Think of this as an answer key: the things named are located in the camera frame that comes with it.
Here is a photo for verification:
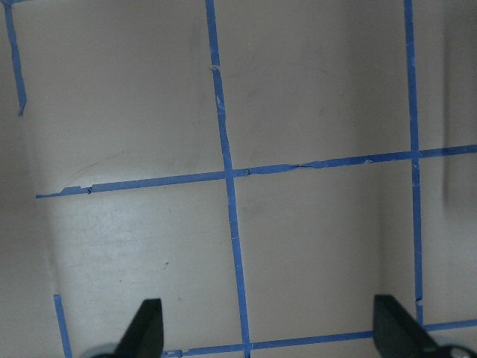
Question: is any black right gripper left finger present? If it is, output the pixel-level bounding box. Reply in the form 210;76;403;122
113;298;164;358

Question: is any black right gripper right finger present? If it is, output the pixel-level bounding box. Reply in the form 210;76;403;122
373;295;437;358

